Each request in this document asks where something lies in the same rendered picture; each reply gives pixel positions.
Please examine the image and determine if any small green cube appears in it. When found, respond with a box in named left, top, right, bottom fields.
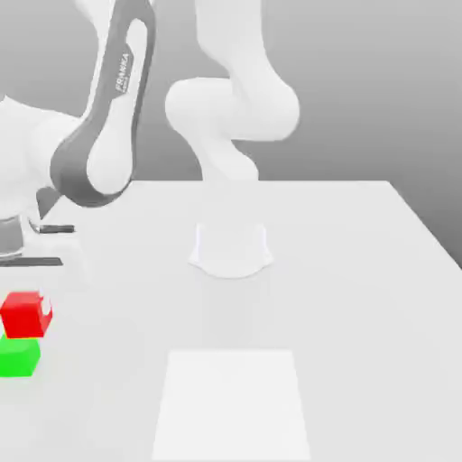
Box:
left=0, top=333, right=42, bottom=379

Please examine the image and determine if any small red cube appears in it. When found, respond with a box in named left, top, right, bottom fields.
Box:
left=0, top=290, right=54, bottom=339

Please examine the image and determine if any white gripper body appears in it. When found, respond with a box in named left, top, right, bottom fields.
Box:
left=0, top=254, right=87, bottom=292

